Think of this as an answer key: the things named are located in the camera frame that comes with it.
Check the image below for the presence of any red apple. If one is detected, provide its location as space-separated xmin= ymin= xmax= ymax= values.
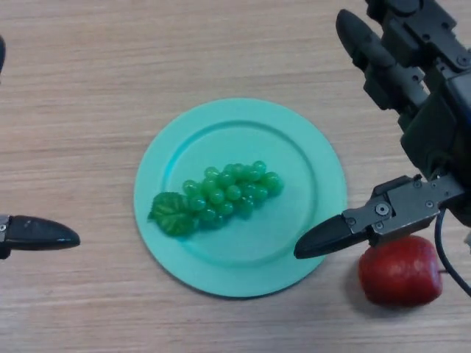
xmin=358 ymin=235 xmax=443 ymax=307

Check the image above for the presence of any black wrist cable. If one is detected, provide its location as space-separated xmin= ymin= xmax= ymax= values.
xmin=433 ymin=211 xmax=471 ymax=299

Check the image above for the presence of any round green plate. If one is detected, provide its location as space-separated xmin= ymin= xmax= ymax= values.
xmin=133 ymin=97 xmax=348 ymax=298

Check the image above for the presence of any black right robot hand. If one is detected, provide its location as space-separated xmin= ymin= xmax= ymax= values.
xmin=293 ymin=0 xmax=471 ymax=260

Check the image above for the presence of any green grapes bunch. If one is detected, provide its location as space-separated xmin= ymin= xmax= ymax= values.
xmin=147 ymin=160 xmax=285 ymax=238

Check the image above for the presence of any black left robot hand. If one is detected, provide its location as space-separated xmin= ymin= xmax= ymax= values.
xmin=0 ymin=35 xmax=81 ymax=260

